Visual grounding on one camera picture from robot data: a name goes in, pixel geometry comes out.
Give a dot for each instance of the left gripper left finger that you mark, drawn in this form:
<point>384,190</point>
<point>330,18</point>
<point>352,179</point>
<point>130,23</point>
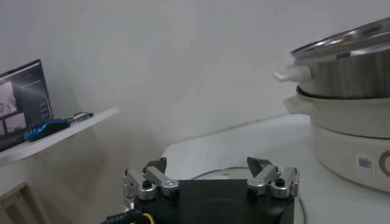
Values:
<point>158,178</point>

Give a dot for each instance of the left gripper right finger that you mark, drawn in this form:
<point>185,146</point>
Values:
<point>265,176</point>

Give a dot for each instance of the stainless steel steamer basket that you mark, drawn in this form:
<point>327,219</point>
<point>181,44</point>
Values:
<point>350,76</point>

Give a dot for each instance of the small black device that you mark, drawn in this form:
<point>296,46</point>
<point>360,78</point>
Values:
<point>83,115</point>

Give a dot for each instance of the white electric cooker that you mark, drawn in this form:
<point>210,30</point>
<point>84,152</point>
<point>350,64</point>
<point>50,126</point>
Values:
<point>350,121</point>

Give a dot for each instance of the white side table with mouse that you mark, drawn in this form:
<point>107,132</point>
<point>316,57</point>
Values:
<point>45,143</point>

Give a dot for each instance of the blue computer mouse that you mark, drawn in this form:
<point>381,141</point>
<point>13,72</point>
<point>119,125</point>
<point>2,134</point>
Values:
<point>45,129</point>

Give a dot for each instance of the laptop screen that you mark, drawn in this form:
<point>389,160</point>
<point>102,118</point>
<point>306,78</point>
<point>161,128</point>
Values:
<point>24,100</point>

